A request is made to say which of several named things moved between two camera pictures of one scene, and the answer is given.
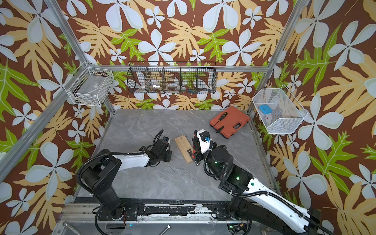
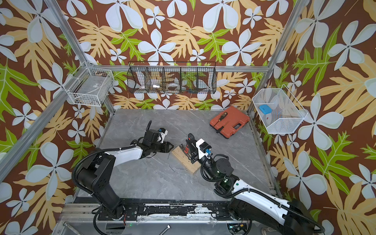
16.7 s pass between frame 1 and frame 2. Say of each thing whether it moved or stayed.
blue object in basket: stayed
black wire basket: stayed
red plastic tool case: stayed
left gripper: moved
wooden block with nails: moved
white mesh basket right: stayed
